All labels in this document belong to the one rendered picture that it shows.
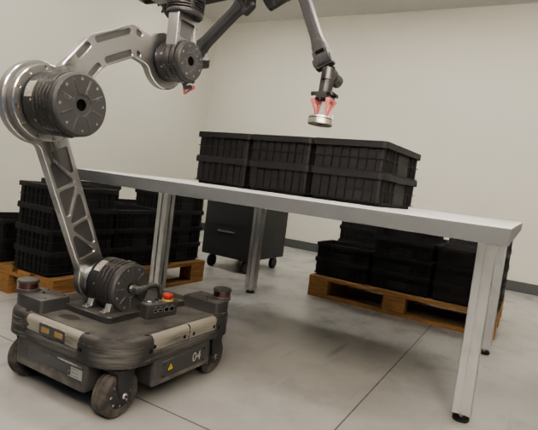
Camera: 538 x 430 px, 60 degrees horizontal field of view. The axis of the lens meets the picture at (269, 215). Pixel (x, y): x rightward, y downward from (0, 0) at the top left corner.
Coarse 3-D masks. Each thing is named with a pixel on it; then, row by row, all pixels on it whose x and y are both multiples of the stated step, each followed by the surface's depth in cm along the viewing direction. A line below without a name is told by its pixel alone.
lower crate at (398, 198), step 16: (320, 176) 177; (336, 176) 174; (352, 176) 169; (368, 176) 166; (384, 176) 164; (320, 192) 178; (336, 192) 174; (352, 192) 170; (368, 192) 167; (384, 192) 169; (400, 192) 182; (400, 208) 187
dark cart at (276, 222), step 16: (208, 208) 384; (224, 208) 377; (240, 208) 369; (208, 224) 384; (224, 224) 376; (240, 224) 369; (272, 224) 393; (208, 240) 384; (224, 240) 376; (240, 240) 369; (272, 240) 397; (208, 256) 387; (224, 256) 376; (240, 256) 369; (272, 256) 401
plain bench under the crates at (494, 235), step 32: (160, 192) 153; (192, 192) 146; (224, 192) 141; (256, 192) 152; (160, 224) 229; (256, 224) 309; (384, 224) 117; (416, 224) 113; (448, 224) 110; (480, 224) 107; (512, 224) 152; (160, 256) 228; (256, 256) 309; (480, 256) 159; (480, 288) 159; (480, 320) 158; (480, 352) 160
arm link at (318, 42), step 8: (304, 0) 200; (304, 8) 200; (312, 8) 200; (304, 16) 200; (312, 16) 198; (312, 24) 198; (312, 32) 198; (320, 32) 198; (312, 40) 198; (320, 40) 196; (312, 48) 198; (320, 48) 196; (328, 48) 198; (320, 56) 196; (328, 56) 195; (320, 64) 197
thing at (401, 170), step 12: (324, 144) 177; (324, 156) 177; (336, 156) 174; (348, 156) 170; (360, 156) 168; (372, 156) 166; (384, 156) 164; (396, 156) 174; (408, 156) 185; (348, 168) 170; (360, 168) 169; (372, 168) 166; (384, 168) 166; (396, 168) 174; (408, 168) 186
